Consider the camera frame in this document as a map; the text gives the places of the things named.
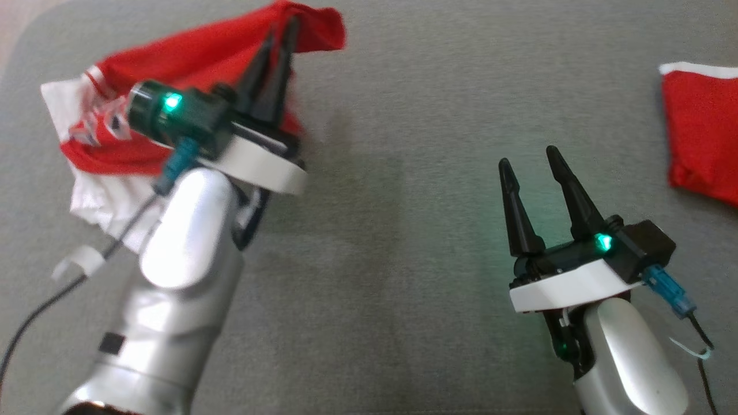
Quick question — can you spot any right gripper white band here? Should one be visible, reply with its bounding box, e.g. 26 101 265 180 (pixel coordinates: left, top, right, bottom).
498 145 644 315

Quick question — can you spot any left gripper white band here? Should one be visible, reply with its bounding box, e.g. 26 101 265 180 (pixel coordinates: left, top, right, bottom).
212 16 310 197

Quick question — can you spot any red white baseball jersey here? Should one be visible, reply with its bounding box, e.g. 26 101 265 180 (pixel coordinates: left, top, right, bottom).
40 0 347 255

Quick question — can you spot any grey sofa seat cushion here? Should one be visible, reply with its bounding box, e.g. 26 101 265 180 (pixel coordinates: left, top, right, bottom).
0 0 738 415

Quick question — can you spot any red shorts white trim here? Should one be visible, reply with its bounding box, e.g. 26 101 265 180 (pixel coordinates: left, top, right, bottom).
658 61 738 208

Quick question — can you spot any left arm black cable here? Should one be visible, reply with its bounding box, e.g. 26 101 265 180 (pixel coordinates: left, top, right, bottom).
0 138 199 395

